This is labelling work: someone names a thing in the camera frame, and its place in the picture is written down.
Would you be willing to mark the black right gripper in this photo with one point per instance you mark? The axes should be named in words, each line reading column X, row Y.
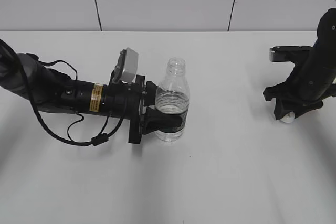
column 285, row 99

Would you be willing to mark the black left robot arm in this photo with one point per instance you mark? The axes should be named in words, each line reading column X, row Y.
column 51, row 91

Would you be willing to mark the clear green-label water bottle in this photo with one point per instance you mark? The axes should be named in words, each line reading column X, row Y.
column 173, row 98

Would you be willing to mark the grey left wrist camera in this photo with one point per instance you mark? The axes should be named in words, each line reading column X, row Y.
column 127, row 66

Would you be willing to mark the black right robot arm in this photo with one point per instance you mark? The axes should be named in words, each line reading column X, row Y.
column 312, row 78

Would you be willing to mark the white green-logo bottle cap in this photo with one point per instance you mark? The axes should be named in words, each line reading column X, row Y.
column 288, row 118

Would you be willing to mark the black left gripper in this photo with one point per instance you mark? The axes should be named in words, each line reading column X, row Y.
column 128, row 101

